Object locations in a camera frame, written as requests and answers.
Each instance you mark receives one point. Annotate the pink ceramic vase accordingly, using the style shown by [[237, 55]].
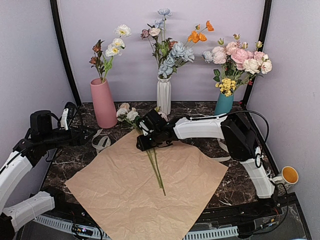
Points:
[[103, 104]]

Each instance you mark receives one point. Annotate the white poppy flower stem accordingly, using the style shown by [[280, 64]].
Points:
[[114, 48]]

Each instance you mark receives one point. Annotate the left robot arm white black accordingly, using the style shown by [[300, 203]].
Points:
[[24, 156]]

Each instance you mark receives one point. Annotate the black front table rail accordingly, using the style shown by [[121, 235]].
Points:
[[235, 215]]

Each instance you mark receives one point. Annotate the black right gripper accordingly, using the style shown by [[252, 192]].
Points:
[[144, 145]]

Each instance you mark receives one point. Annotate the white mug yellow inside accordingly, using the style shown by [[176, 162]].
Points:
[[286, 179]]

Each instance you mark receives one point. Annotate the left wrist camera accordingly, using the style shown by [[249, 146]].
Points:
[[68, 114]]

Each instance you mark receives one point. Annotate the teal vase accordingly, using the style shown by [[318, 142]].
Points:
[[224, 104]]

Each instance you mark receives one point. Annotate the white ribbed vase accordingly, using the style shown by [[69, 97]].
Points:
[[164, 91]]

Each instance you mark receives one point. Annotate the blue and orange flower arrangement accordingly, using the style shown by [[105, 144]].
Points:
[[169, 53]]

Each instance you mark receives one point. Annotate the pink rose flower stem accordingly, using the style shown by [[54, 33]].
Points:
[[157, 172]]

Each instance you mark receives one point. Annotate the beige kraft wrapping paper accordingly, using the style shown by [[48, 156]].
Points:
[[120, 191]]

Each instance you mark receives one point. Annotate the black left corner post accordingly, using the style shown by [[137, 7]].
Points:
[[63, 51]]

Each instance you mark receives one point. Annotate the pink peony flower arrangement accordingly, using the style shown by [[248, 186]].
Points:
[[239, 66]]

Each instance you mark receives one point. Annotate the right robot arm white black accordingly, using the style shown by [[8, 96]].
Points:
[[239, 136]]

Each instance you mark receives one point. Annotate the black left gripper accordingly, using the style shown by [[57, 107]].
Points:
[[79, 138]]

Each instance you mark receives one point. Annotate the white slotted cable duct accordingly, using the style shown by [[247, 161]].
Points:
[[93, 233]]

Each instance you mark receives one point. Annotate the beige ribbon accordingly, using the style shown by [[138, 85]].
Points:
[[103, 143]]

